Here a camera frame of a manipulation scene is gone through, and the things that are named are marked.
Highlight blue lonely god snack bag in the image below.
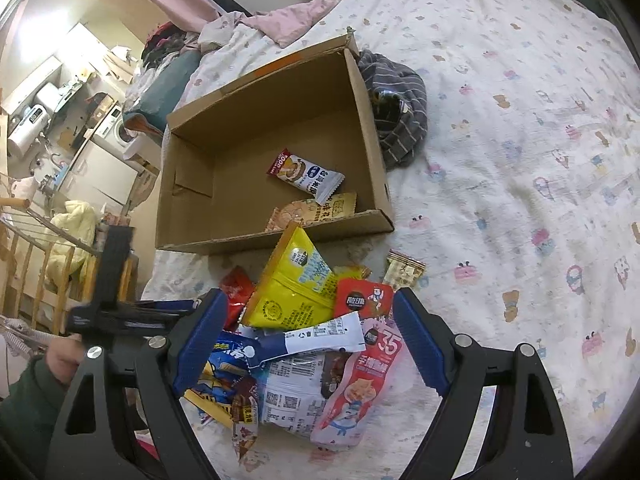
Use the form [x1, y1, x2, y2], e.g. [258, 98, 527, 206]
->
[184, 332, 255, 428]

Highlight yellow chip bag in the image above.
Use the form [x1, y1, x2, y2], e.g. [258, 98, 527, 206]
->
[240, 221, 371, 330]

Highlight large white pink snack bag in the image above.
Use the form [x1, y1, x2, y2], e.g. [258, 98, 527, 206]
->
[259, 318, 406, 450]

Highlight red small snack packet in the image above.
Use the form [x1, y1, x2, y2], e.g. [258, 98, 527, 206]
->
[333, 278, 394, 320]

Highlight plaid beige snack bar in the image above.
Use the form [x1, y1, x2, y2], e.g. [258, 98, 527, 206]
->
[383, 250, 426, 290]

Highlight white blue snack wrapper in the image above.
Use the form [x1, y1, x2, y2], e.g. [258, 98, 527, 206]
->
[235, 312, 366, 370]

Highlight tan peanut snack packet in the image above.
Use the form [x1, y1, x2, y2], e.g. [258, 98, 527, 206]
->
[265, 192, 357, 232]

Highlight white biscuit packet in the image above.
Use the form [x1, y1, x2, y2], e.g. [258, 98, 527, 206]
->
[268, 150, 345, 205]

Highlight brown cardboard box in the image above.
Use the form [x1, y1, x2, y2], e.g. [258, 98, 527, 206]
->
[155, 35, 394, 255]

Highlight red cartoon face snack bag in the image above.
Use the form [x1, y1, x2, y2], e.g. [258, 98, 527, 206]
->
[219, 266, 255, 332]

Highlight person's left hand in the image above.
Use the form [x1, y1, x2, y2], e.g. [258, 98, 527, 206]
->
[44, 334, 86, 386]

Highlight wooden chair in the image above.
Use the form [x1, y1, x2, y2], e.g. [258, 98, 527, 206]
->
[1, 197, 130, 335]

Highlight yellow cloth bundle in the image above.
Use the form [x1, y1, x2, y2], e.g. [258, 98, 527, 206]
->
[47, 200, 98, 286]

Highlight white kitchen cabinet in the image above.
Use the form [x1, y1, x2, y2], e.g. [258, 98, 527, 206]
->
[58, 140, 138, 214]

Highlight white washing machine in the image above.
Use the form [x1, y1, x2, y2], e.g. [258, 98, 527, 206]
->
[91, 104, 134, 159]

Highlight white water heater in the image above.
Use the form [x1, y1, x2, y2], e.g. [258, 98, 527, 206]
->
[8, 104, 50, 159]

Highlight white patterned bed quilt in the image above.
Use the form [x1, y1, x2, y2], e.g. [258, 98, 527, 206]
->
[142, 0, 640, 480]

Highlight teal folded blanket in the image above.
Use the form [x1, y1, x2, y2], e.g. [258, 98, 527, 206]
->
[122, 49, 201, 142]

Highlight pile of clothes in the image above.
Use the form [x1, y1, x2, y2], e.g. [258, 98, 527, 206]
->
[141, 22, 198, 68]

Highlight pink blanket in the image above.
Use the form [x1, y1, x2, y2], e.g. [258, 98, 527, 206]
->
[106, 0, 461, 49]

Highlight grey striped cloth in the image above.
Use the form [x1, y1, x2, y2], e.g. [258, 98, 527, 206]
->
[357, 50, 427, 169]

